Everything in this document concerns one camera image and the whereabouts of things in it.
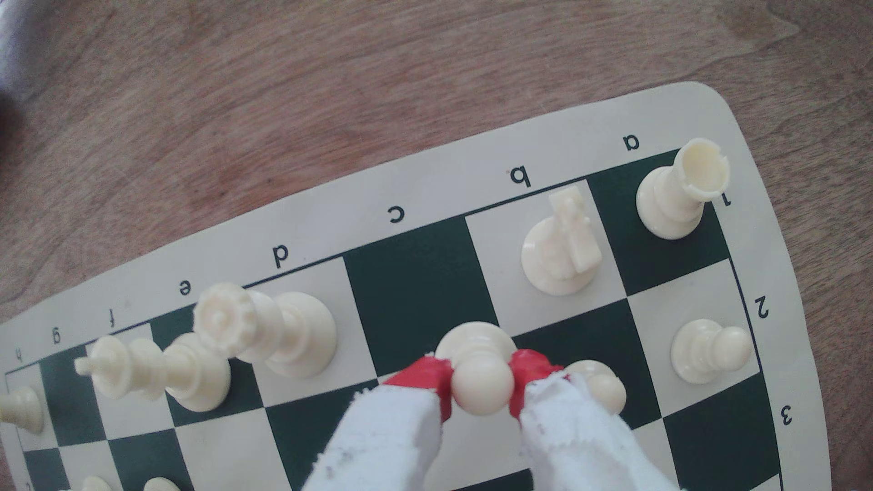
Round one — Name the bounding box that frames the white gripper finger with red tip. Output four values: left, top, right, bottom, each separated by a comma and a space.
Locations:
303, 356, 454, 491
508, 351, 683, 491

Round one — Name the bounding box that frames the white chess queen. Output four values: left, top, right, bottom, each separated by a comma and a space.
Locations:
193, 283, 338, 380

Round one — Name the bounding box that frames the green and white chess mat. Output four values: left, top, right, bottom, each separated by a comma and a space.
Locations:
0, 82, 833, 491

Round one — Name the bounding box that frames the white chess knight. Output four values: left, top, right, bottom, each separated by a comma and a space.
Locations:
521, 186, 604, 297

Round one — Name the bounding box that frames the white chess king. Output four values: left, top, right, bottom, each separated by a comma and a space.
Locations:
74, 333, 231, 413

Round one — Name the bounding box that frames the white chess rook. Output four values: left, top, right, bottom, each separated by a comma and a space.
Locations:
636, 138, 731, 241
0, 385, 45, 435

